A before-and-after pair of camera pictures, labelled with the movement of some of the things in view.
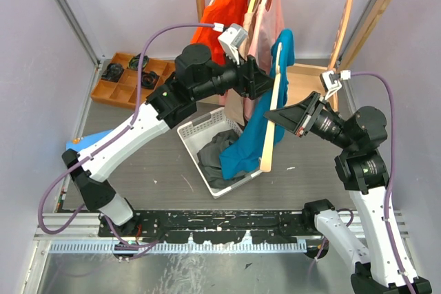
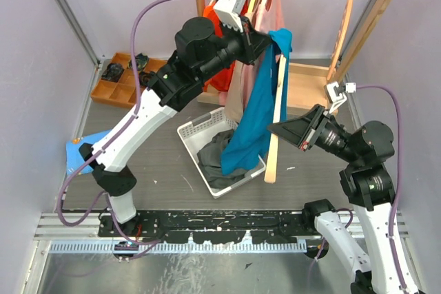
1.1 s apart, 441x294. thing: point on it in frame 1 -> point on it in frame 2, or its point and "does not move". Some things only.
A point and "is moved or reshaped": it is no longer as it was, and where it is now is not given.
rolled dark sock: x=113 y=72 does not move
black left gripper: x=253 y=82 -> x=254 y=42
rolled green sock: x=134 y=63 does not move
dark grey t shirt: x=209 y=159 does not move
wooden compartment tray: x=123 y=92 does not move
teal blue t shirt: x=246 y=154 is moved or reshaped
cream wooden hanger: x=267 y=147 -> x=271 y=165
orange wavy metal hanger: x=343 y=24 does not move
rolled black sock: x=148 y=80 does not move
